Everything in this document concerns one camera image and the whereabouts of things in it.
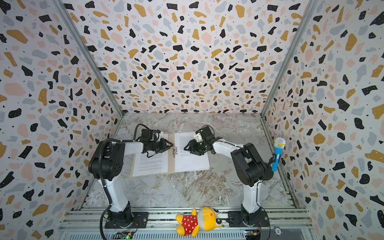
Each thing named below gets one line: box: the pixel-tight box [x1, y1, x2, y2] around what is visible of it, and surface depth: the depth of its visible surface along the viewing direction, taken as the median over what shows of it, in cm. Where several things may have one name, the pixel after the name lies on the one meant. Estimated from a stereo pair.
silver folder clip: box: [171, 145, 178, 158], surface depth 102 cm
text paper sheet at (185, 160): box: [174, 131, 210, 173], surface depth 98 cm
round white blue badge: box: [273, 224, 283, 237], surface depth 73 cm
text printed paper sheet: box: [132, 150, 169, 177], surface depth 94 cm
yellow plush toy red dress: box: [175, 207, 225, 238], surface depth 69 cm
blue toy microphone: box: [271, 137, 286, 172], surface depth 75 cm
